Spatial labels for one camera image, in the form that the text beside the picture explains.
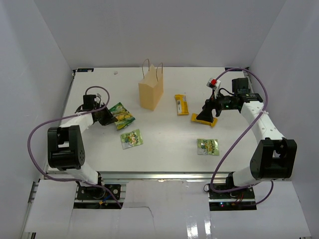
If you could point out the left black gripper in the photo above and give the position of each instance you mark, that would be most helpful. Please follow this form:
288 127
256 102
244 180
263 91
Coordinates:
109 118

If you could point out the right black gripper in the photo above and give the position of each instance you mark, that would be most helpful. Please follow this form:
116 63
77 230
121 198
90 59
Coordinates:
211 104

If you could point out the green yellow snack bag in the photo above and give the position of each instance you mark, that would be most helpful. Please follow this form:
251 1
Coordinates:
123 116

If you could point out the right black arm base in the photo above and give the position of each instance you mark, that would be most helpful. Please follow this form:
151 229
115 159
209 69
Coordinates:
241 200

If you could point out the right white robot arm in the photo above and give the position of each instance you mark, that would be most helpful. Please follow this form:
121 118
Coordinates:
274 155

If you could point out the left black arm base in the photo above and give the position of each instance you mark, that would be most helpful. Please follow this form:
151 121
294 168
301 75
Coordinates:
93 193

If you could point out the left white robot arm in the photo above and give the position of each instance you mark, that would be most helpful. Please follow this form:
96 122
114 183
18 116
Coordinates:
66 150

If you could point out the brown paper bag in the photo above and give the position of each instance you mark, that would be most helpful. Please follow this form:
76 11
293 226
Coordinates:
151 85

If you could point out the yellow M&M candy pack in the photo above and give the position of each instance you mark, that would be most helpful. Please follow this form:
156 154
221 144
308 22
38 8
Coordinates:
211 124

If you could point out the yellow wrapped snack bar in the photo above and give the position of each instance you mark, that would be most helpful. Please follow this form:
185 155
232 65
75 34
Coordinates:
181 105

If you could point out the right green Himalaya sachet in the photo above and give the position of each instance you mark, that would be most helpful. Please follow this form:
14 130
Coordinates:
207 147

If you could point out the green himalaya sachet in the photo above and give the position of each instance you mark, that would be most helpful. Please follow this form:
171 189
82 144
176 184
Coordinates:
207 147
131 139

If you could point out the left green Himalaya sachet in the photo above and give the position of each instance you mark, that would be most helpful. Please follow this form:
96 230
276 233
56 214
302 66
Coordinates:
131 139

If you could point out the right blue corner label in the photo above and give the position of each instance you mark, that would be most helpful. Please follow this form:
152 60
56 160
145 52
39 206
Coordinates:
235 69

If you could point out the blue corner label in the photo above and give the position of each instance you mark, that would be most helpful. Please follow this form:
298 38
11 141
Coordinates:
85 69
235 69

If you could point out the left blue corner label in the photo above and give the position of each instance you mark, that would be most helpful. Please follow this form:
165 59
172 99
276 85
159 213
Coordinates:
85 69

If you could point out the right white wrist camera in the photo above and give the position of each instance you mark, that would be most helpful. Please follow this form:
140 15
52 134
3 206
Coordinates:
214 85

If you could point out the aluminium table front rail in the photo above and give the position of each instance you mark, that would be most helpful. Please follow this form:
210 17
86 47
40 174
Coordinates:
128 176

